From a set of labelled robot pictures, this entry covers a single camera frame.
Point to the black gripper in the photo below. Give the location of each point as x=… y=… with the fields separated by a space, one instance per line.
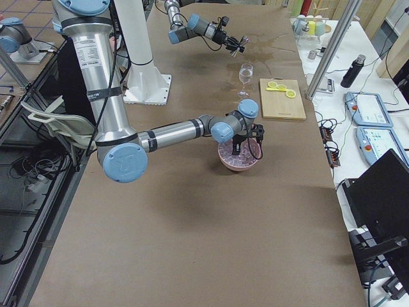
x=238 y=140
x=222 y=37

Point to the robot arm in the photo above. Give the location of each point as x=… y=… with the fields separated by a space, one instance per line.
x=121 y=150
x=182 y=29

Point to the pink ice bowl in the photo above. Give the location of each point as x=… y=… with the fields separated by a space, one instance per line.
x=244 y=160

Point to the clear wine glass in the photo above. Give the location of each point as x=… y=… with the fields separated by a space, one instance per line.
x=245 y=76

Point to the yellow plastic knife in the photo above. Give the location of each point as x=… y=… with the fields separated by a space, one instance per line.
x=277 y=89

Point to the bamboo cutting board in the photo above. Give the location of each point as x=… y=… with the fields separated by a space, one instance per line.
x=276 y=105

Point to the white tray scale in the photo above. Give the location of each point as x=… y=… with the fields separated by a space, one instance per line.
x=327 y=86

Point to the black water bottle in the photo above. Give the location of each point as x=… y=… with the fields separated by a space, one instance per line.
x=353 y=71

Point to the teach pendant lower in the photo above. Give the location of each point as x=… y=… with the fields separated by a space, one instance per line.
x=376 y=141

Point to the teach pendant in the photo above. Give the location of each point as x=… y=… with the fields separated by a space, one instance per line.
x=367 y=109
x=376 y=141

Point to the teach pendant upper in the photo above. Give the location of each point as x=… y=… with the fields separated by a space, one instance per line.
x=367 y=109

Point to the black laptop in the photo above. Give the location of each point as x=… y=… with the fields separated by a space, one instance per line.
x=378 y=199

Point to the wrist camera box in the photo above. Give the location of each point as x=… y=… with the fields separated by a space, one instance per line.
x=224 y=21

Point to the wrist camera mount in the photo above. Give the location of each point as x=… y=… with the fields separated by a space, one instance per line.
x=257 y=131

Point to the aluminium frame post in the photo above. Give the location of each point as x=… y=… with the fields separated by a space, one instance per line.
x=332 y=47

